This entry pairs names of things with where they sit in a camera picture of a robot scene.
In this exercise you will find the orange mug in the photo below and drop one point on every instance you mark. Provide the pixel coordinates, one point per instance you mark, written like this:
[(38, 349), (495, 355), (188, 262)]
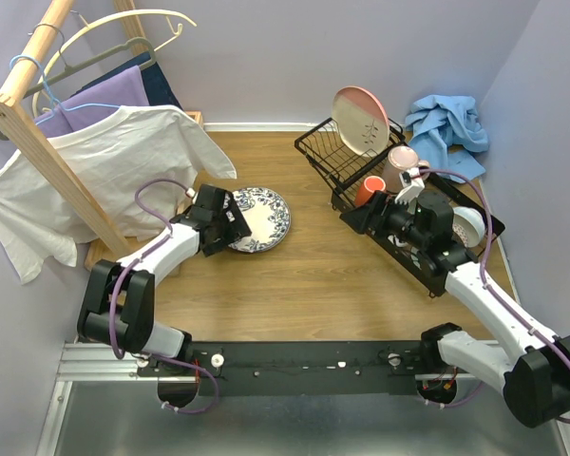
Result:
[(367, 188)]

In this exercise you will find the blue white floral plate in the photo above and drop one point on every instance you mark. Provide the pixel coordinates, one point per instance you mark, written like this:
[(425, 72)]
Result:
[(268, 216)]

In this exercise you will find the teal bowl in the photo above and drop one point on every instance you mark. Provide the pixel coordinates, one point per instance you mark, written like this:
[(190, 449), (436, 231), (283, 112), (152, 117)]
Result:
[(418, 259)]

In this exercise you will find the white patterned bowl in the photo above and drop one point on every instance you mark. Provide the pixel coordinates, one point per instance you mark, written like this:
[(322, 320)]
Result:
[(468, 225)]

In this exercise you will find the white t-shirt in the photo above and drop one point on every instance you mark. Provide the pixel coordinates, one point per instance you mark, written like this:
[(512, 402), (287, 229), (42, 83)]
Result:
[(112, 158)]

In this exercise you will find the navy garment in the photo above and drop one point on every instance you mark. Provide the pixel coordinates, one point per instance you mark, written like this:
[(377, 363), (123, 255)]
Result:
[(158, 90)]

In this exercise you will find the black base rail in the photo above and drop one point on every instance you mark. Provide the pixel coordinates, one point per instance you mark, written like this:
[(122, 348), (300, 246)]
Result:
[(325, 368)]

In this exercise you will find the pink white plate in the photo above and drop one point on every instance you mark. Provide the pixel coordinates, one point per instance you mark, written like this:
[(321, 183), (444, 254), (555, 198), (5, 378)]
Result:
[(362, 121)]

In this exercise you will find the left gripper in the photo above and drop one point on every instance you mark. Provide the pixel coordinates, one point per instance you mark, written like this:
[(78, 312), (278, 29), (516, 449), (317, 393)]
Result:
[(226, 223)]

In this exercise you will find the grey hanger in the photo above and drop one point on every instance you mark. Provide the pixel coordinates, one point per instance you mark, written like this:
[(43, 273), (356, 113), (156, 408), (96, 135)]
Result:
[(71, 70)]

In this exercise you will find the blue hanger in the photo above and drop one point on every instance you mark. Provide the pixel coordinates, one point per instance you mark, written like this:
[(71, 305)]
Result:
[(55, 102)]

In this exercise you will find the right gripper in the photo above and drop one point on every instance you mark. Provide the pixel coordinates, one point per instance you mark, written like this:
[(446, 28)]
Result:
[(376, 211)]

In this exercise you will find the blue cloth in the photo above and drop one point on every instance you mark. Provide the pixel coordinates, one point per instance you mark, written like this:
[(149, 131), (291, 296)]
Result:
[(447, 133)]

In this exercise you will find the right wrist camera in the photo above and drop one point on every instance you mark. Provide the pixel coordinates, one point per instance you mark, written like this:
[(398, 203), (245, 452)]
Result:
[(412, 186)]

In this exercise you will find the purple shirt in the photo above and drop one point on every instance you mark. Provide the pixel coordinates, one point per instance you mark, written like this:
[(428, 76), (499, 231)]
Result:
[(125, 89)]

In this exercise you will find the black wire dish rack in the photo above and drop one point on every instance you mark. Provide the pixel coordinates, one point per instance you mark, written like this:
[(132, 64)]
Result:
[(344, 171)]

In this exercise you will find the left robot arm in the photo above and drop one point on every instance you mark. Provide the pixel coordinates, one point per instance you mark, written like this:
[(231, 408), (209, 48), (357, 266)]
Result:
[(118, 308)]

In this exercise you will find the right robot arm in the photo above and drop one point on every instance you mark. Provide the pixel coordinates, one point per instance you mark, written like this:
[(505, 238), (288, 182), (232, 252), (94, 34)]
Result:
[(529, 367)]

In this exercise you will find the cream hanger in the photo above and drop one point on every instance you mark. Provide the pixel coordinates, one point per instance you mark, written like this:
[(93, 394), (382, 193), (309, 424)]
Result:
[(104, 33)]

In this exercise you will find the pink mug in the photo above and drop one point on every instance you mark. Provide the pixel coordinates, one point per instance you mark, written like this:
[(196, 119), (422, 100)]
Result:
[(400, 159)]

